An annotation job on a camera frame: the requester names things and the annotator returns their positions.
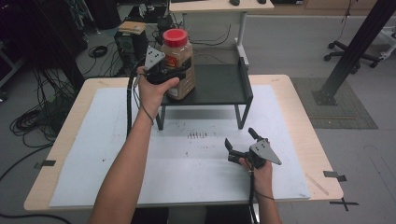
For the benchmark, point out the white foam board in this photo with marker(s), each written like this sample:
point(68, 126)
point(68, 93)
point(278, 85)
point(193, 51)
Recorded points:
point(202, 180)

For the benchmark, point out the dark curtain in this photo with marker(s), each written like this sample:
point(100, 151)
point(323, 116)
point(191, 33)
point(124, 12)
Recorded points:
point(37, 34)

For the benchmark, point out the person's left leg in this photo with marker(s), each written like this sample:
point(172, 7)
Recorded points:
point(151, 217)

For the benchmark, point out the black metal post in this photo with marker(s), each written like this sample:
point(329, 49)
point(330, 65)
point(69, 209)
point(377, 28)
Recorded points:
point(355, 49)

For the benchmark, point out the brown cardboard box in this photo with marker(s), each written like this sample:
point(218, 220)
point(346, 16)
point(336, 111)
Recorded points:
point(132, 27)

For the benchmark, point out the grey floor mat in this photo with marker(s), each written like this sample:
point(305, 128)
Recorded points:
point(339, 109)

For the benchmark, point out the person's right hand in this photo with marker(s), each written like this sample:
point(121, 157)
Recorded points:
point(264, 183)

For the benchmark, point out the red-lidded spice jar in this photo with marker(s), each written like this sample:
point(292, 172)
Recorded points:
point(179, 49)

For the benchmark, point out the person's leg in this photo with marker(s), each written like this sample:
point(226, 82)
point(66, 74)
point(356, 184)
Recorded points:
point(151, 217)
point(229, 215)

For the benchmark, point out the wooden desk with white legs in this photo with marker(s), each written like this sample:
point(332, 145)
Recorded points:
point(218, 6)

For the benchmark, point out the open computer tower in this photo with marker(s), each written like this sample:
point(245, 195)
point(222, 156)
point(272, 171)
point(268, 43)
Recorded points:
point(163, 23)

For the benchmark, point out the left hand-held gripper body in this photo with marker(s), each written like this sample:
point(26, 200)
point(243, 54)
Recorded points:
point(154, 57)

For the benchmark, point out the black tape strip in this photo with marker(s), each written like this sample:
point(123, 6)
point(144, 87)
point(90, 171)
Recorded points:
point(46, 163)
point(334, 175)

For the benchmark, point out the black computer tower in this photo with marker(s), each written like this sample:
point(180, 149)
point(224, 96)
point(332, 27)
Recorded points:
point(130, 46)

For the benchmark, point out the black computer mouse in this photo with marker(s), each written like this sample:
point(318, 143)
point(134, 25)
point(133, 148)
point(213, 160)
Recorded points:
point(234, 2)
point(261, 1)

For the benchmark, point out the black office chair base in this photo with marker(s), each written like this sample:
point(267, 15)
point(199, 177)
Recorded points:
point(345, 51)

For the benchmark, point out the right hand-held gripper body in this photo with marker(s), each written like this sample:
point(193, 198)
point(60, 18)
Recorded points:
point(264, 151)

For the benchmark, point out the person's left hand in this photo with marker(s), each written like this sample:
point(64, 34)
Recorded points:
point(152, 96)

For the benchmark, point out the black metal shelf rack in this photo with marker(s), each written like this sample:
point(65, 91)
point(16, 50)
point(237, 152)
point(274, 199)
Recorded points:
point(218, 84)

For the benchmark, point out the person's right leg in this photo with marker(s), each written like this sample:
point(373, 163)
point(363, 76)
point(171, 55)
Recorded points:
point(229, 215)

